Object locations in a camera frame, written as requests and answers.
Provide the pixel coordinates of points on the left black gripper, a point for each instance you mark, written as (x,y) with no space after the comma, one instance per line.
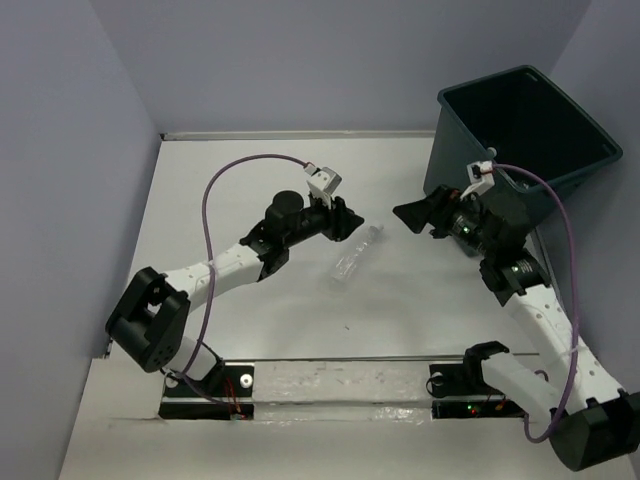
(340,223)

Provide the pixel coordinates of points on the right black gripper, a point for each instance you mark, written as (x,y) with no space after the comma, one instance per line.
(445,204)

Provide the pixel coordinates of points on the clear crushed bottle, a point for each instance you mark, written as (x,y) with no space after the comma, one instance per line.
(354,256)

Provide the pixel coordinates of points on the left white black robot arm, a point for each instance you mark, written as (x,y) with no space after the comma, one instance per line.
(149,320)

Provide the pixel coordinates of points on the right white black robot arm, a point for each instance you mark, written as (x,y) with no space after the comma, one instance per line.
(586,415)

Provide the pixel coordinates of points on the dark green plastic bin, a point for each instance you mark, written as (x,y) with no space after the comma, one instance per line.
(521,118)

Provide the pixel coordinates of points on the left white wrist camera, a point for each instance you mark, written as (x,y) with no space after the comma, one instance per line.
(322,184)

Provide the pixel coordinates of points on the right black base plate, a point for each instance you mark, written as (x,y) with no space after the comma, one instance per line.
(456,397)

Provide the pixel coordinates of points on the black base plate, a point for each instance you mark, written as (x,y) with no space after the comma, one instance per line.
(224,395)
(456,397)

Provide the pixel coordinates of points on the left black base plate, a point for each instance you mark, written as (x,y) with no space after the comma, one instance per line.
(224,395)

